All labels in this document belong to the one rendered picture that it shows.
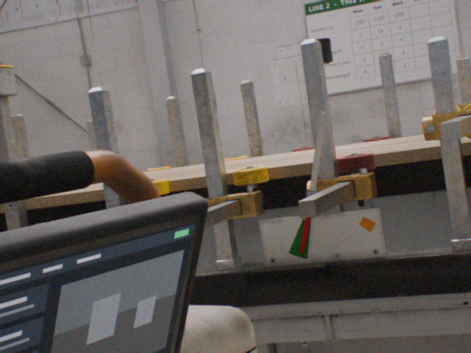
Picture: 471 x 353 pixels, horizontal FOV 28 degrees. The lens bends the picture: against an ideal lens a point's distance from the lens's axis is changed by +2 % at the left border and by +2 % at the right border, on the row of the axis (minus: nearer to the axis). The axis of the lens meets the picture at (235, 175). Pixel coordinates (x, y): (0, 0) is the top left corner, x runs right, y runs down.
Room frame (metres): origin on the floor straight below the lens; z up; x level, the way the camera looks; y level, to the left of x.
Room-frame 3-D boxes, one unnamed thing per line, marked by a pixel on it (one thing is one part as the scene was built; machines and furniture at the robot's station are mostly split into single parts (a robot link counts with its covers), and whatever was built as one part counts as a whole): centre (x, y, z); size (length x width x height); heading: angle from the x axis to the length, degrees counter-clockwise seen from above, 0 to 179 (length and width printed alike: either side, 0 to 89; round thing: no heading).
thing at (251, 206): (1.99, 0.02, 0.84); 0.14 x 0.06 x 0.05; 70
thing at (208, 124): (2.00, 0.04, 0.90); 0.04 x 0.04 x 0.48; 70
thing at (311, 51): (1.91, -0.19, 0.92); 0.04 x 0.04 x 0.48; 70
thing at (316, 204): (1.79, -0.19, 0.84); 0.43 x 0.03 x 0.04; 160
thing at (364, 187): (1.91, -0.22, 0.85); 0.14 x 0.06 x 0.05; 70
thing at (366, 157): (1.98, -0.26, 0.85); 0.08 x 0.08 x 0.11
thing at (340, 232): (1.90, -0.16, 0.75); 0.26 x 0.01 x 0.10; 70
